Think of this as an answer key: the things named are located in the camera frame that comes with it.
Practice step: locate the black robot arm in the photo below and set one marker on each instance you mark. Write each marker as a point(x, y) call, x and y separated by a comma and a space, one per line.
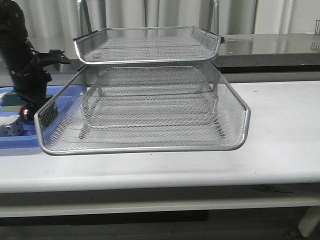
point(13, 32)

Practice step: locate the dark background counter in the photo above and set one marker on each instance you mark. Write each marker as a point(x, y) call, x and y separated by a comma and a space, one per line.
point(266, 53)

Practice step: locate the green terminal block component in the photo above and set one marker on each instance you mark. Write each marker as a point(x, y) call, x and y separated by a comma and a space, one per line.
point(11, 102)

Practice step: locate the white table leg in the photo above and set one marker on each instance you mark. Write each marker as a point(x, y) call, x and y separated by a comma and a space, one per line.
point(309, 221)

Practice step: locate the blue plastic tray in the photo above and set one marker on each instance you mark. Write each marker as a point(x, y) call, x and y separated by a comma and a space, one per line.
point(29, 139)

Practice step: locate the silver rack frame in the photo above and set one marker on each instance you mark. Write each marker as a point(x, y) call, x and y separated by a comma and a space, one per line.
point(85, 17)

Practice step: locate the red emergency stop button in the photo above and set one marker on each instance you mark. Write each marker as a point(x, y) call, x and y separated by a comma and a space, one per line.
point(27, 113)

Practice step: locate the white circuit breaker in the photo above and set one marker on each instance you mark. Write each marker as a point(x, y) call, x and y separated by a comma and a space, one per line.
point(11, 126)

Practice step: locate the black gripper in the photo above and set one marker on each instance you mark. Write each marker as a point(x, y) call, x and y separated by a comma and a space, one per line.
point(29, 78)

